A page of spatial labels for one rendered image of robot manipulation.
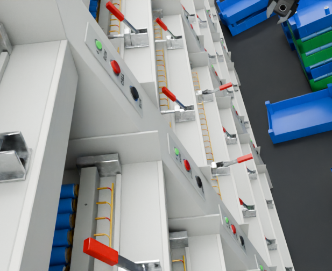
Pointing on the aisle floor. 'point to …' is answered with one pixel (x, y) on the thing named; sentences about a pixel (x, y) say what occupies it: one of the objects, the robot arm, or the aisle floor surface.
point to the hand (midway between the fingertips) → (273, 19)
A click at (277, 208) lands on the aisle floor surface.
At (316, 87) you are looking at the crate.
